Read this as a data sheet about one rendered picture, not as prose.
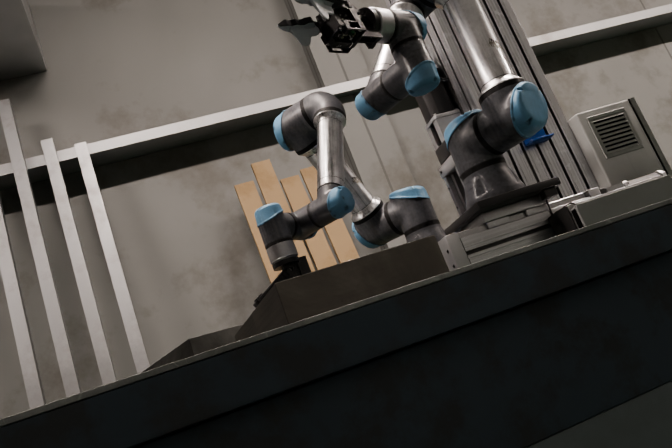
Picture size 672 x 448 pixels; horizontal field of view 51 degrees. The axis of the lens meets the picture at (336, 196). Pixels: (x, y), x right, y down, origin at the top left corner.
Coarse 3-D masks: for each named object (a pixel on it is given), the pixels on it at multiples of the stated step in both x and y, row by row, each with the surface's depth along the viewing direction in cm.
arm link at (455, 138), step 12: (456, 120) 174; (468, 120) 173; (444, 132) 177; (456, 132) 174; (468, 132) 171; (456, 144) 174; (468, 144) 171; (480, 144) 169; (456, 156) 175; (468, 156) 172; (480, 156) 171; (492, 156) 171; (468, 168) 172
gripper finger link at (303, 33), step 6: (306, 18) 142; (282, 24) 139; (288, 24) 140; (294, 24) 141; (300, 24) 142; (306, 24) 142; (312, 24) 143; (288, 30) 141; (294, 30) 141; (300, 30) 142; (306, 30) 142; (312, 30) 143; (318, 30) 144; (294, 36) 141; (300, 36) 141; (306, 36) 142; (300, 42) 140; (306, 42) 141
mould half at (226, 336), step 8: (232, 328) 115; (200, 336) 112; (208, 336) 112; (216, 336) 113; (224, 336) 114; (232, 336) 115; (184, 344) 112; (192, 344) 110; (200, 344) 111; (208, 344) 112; (216, 344) 113; (224, 344) 113; (176, 352) 115; (184, 352) 112; (192, 352) 110; (200, 352) 111; (160, 360) 120; (168, 360) 118; (176, 360) 115; (152, 368) 124
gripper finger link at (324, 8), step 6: (300, 0) 135; (306, 0) 135; (312, 0) 135; (318, 0) 137; (324, 0) 138; (318, 6) 136; (324, 6) 138; (330, 6) 140; (324, 12) 136; (330, 12) 139
